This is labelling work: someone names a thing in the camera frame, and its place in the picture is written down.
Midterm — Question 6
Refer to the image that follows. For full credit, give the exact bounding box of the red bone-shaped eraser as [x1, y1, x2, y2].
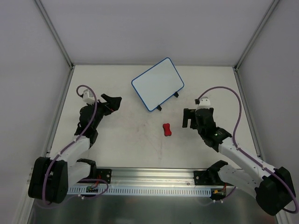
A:
[163, 123, 172, 137]

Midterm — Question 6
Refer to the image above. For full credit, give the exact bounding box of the blue framed whiteboard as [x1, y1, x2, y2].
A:
[131, 57, 185, 112]

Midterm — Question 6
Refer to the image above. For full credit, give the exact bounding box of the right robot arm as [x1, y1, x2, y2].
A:
[182, 107, 299, 216]

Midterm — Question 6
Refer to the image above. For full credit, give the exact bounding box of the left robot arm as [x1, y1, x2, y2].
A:
[28, 94, 122, 203]

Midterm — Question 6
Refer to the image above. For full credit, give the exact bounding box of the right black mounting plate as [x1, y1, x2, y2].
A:
[193, 170, 213, 186]

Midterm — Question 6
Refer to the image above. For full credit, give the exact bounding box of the black mounting plate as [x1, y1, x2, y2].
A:
[96, 168, 112, 184]
[193, 170, 213, 186]

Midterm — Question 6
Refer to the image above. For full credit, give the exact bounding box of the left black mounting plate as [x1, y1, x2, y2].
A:
[96, 168, 112, 184]

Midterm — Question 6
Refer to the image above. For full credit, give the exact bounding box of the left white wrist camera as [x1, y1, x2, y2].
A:
[81, 89, 95, 105]

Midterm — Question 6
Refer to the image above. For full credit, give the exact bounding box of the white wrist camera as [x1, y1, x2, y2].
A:
[195, 98, 211, 110]
[81, 89, 95, 105]

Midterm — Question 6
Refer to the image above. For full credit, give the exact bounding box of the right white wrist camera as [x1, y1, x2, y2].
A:
[195, 98, 211, 110]

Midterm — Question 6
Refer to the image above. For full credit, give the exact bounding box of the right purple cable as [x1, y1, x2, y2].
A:
[194, 86, 299, 213]

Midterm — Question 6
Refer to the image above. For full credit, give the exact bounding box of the purple cable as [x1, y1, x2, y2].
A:
[194, 86, 299, 213]
[35, 84, 109, 210]

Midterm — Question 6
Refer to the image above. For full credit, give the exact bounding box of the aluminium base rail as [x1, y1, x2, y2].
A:
[27, 165, 236, 186]

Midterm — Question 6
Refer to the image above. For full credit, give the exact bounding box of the white slotted cable duct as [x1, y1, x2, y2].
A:
[67, 184, 212, 197]

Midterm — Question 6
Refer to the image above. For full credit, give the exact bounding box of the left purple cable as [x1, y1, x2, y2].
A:
[35, 84, 109, 210]

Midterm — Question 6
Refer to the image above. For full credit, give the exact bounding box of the left aluminium frame post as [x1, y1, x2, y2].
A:
[33, 0, 74, 68]

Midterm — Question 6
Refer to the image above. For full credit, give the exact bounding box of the aluminium frame post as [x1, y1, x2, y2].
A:
[234, 0, 280, 70]
[33, 0, 74, 68]

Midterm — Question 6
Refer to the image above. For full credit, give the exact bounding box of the right aluminium frame post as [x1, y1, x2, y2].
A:
[234, 0, 280, 70]

